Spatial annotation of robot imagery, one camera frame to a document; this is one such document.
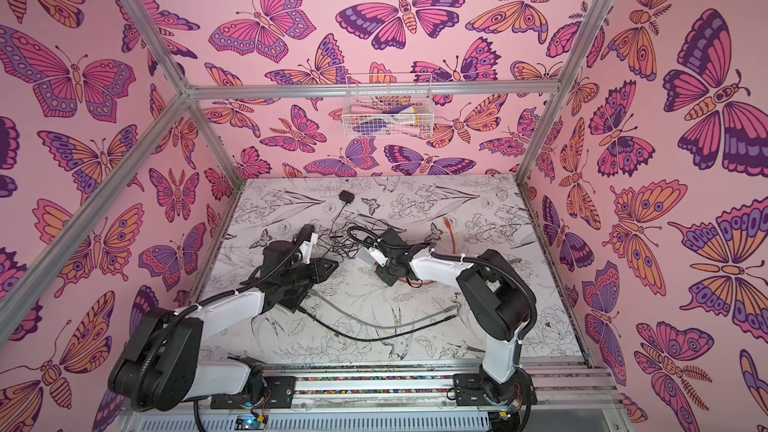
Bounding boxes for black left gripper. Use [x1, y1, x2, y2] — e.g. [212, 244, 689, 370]
[278, 258, 339, 292]

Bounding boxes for red ethernet cable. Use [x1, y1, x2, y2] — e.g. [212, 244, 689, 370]
[407, 220, 460, 289]

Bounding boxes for black ethernet cable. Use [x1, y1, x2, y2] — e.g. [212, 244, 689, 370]
[296, 302, 463, 343]

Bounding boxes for grey ethernet cable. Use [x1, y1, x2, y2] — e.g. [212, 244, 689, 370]
[308, 287, 463, 331]

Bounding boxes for black power adapter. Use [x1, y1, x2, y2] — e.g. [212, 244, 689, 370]
[325, 190, 384, 259]

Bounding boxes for black network switch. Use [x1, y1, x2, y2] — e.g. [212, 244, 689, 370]
[272, 284, 312, 313]

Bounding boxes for white network switch box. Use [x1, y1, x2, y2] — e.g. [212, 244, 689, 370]
[355, 247, 373, 266]

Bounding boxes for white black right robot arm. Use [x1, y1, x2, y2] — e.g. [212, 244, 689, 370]
[360, 229, 538, 431]

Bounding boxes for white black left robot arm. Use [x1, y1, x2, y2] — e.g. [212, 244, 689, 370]
[107, 224, 339, 412]

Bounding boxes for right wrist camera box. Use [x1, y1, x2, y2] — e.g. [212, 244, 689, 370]
[365, 247, 388, 267]

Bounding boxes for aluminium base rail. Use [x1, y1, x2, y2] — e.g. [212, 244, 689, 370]
[112, 361, 634, 431]

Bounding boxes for white wire basket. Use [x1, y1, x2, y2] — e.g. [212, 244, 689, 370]
[340, 73, 435, 139]

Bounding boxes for aluminium frame post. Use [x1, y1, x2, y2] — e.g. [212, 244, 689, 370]
[92, 0, 244, 184]

